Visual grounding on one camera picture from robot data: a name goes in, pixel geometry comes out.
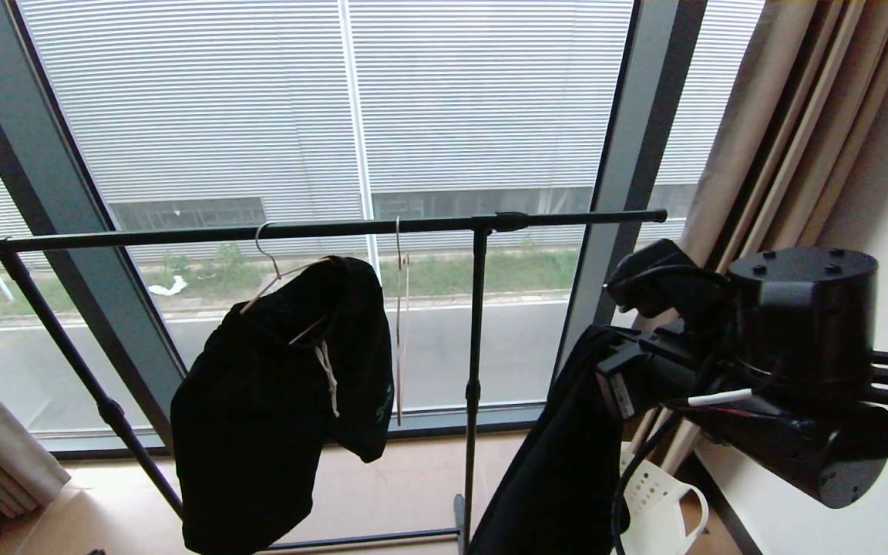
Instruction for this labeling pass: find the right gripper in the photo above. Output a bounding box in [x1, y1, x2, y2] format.
[594, 324, 888, 510]

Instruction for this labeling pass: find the black short-sleeved shirt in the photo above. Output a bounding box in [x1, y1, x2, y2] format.
[469, 324, 634, 555]

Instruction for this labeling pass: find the pink clothes hanger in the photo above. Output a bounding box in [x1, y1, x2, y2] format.
[393, 217, 412, 426]
[240, 222, 337, 348]

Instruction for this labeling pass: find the black knitted garment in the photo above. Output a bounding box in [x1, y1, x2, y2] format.
[170, 256, 396, 555]

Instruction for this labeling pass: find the white laundry basket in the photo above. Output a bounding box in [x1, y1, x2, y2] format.
[617, 446, 711, 555]

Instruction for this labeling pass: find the black clothes rack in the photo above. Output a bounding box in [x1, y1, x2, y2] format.
[0, 208, 668, 555]

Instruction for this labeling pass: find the black cable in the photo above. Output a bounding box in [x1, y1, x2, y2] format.
[610, 412, 684, 555]

